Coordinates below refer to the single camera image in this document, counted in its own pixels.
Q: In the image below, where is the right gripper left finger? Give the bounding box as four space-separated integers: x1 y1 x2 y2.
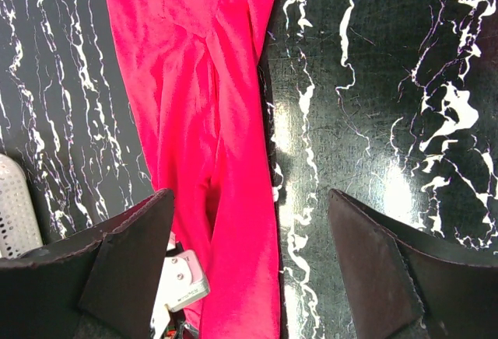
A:
1 190 174 338

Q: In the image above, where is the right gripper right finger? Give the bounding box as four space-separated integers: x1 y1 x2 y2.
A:
328 189 497 338

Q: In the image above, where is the crimson red t shirt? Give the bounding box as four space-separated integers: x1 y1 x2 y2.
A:
107 0 281 338

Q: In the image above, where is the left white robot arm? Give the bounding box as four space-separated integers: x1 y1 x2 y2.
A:
150 233 210 338

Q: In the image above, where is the white plastic laundry basket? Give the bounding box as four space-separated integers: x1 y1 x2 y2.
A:
0 154 43 259

